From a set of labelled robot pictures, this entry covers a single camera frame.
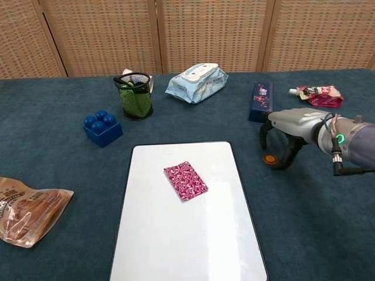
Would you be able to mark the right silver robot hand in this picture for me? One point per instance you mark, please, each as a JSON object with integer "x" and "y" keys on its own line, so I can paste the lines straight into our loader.
{"x": 296, "y": 123}

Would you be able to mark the pink patterned sachet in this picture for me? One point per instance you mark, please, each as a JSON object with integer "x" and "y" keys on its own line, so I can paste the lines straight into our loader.
{"x": 185, "y": 180}

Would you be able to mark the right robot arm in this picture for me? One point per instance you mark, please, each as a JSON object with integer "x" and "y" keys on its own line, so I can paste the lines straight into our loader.
{"x": 351, "y": 140}

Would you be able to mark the white rectangular board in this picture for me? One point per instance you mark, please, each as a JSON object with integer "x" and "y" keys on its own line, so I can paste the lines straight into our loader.
{"x": 187, "y": 222}

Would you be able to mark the red spouted drink pouch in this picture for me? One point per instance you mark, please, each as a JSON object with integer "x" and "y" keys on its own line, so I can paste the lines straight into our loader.
{"x": 320, "y": 95}

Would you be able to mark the dark blue rectangular box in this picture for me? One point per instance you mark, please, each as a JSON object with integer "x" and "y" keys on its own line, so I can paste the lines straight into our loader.
{"x": 260, "y": 99}

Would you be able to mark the light blue wet wipes pack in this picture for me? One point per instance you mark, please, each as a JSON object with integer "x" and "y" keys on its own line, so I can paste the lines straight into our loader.
{"x": 197, "y": 83}

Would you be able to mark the woven folding screen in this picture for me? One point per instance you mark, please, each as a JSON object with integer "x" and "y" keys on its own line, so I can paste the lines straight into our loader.
{"x": 187, "y": 35}

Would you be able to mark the black mesh pen holder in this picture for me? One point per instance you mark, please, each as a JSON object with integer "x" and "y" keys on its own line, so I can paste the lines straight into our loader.
{"x": 137, "y": 105}

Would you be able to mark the green mesh cloth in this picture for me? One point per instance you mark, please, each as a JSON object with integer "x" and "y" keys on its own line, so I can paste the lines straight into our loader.
{"x": 133, "y": 101}

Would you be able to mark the blue four-stud toy brick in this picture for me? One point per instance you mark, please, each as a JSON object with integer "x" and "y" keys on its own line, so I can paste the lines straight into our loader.
{"x": 102, "y": 130}

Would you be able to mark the teal tablecloth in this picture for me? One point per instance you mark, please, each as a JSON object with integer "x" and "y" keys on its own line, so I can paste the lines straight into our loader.
{"x": 58, "y": 164}

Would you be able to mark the brown snack bag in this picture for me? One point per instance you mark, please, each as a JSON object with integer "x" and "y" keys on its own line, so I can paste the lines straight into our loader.
{"x": 26, "y": 210}

